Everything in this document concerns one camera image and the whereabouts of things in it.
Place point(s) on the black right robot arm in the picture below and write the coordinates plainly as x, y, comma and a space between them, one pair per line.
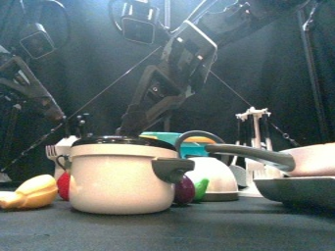
244, 16

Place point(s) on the teal basket orange rim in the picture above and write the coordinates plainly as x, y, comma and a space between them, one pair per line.
191, 148

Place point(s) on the white toy fork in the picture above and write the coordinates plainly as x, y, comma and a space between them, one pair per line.
51, 152

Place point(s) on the white spiky toy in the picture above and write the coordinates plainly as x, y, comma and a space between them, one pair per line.
255, 114

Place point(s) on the white round plate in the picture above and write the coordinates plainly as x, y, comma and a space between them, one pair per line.
118, 183

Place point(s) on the purple toy eggplant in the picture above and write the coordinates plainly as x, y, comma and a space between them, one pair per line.
184, 191

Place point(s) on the green toy pepper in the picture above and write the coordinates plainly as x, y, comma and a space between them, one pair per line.
202, 189

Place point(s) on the red toy tomato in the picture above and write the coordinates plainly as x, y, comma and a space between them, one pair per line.
64, 186

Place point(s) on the yellow toy banana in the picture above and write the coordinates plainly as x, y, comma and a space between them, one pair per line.
35, 192

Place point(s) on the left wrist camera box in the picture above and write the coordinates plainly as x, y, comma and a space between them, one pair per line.
36, 43

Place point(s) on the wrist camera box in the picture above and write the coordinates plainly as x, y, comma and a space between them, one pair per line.
139, 30
36, 43

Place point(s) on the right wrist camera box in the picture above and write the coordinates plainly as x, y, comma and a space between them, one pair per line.
139, 30

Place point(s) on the metal frame post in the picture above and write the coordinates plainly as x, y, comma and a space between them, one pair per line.
311, 65

